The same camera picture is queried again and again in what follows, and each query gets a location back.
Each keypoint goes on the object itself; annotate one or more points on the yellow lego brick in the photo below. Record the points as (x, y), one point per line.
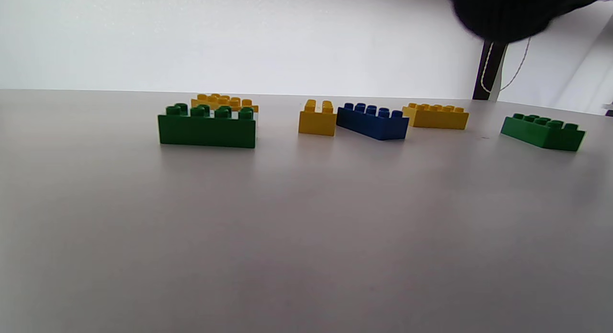
(225, 101)
(438, 120)
(316, 124)

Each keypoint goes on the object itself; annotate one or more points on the person's left hand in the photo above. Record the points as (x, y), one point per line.
(503, 12)

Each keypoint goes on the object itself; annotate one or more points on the blue lego brick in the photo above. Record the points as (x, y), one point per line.
(371, 124)

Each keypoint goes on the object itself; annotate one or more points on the black metal pole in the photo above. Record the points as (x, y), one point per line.
(488, 74)

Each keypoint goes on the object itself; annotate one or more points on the green lego brick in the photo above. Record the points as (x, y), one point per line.
(541, 134)
(206, 132)

